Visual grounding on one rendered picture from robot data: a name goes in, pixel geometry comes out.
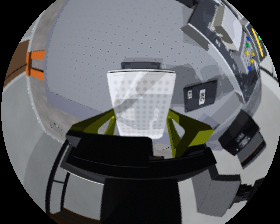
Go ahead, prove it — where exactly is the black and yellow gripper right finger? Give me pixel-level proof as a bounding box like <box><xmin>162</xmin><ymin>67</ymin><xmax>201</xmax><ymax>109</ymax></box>
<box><xmin>166</xmin><ymin>108</ymin><xmax>213</xmax><ymax>158</ymax></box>

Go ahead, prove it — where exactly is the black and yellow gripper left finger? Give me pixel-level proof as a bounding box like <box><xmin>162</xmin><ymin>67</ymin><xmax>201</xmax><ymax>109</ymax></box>
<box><xmin>69</xmin><ymin>109</ymin><xmax>116</xmax><ymax>135</ymax></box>

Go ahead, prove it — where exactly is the white pcr plate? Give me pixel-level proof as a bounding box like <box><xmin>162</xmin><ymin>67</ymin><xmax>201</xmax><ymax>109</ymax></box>
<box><xmin>107</xmin><ymin>69</ymin><xmax>176</xmax><ymax>139</ymax></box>

